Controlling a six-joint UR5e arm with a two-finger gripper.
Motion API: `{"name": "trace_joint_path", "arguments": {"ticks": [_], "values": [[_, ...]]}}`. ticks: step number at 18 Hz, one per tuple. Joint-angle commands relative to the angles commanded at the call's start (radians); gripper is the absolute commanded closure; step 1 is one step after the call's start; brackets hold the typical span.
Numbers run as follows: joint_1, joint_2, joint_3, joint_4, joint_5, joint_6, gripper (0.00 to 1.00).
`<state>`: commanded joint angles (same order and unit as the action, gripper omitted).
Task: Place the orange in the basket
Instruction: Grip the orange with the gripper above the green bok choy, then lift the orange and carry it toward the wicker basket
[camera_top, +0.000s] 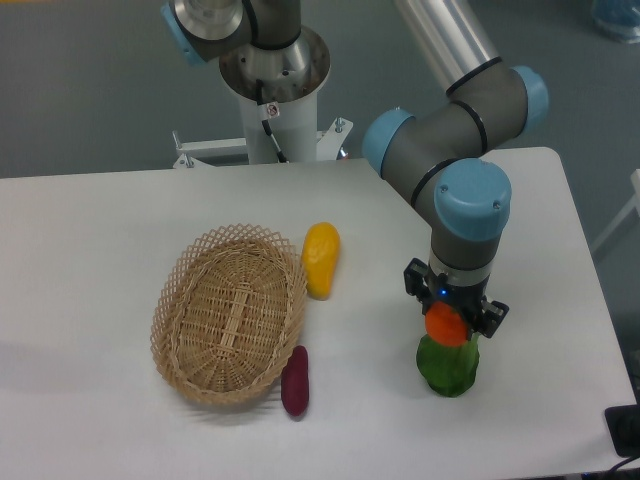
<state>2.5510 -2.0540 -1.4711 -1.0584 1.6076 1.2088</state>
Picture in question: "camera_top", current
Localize black cable on pedestal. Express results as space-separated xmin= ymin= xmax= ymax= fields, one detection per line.
xmin=255 ymin=79 xmax=290 ymax=164

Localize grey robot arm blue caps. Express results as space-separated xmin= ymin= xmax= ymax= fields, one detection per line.
xmin=161 ymin=1 xmax=549 ymax=337

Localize white frame at right edge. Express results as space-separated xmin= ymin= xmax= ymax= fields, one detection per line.
xmin=590 ymin=169 xmax=639 ymax=258

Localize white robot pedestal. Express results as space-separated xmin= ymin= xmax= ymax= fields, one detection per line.
xmin=173 ymin=26 xmax=353 ymax=169

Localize orange fruit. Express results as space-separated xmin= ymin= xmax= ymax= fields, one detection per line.
xmin=425 ymin=302 xmax=467 ymax=347

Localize yellow mango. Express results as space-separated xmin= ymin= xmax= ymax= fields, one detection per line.
xmin=302 ymin=222 xmax=341 ymax=300

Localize blue object in corner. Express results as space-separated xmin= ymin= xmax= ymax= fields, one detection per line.
xmin=591 ymin=0 xmax=639 ymax=44

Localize black device at table edge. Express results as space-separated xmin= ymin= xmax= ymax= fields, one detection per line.
xmin=604 ymin=404 xmax=639 ymax=457

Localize purple sweet potato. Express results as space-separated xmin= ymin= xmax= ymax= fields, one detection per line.
xmin=281 ymin=345 xmax=310 ymax=417

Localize green leafy vegetable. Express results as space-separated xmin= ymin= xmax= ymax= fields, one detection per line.
xmin=416 ymin=335 xmax=480 ymax=398

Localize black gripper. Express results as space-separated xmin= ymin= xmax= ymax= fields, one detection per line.
xmin=403 ymin=258 xmax=509 ymax=338

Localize woven wicker basket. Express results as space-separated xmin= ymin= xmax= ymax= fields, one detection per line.
xmin=150 ymin=224 xmax=307 ymax=406

